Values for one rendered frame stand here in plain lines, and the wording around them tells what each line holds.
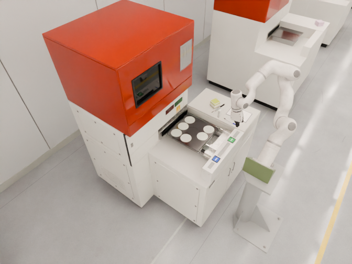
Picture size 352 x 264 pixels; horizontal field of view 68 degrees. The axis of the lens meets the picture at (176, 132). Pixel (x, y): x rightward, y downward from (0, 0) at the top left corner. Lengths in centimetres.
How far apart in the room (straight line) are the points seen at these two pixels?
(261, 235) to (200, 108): 142
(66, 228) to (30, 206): 54
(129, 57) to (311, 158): 276
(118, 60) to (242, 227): 208
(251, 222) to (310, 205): 73
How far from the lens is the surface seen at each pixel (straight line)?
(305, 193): 339
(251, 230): 295
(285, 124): 214
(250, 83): 208
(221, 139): 240
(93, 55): 174
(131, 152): 215
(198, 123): 249
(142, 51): 172
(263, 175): 222
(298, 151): 375
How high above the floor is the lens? 265
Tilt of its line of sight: 46 degrees down
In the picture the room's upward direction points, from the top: 1 degrees counter-clockwise
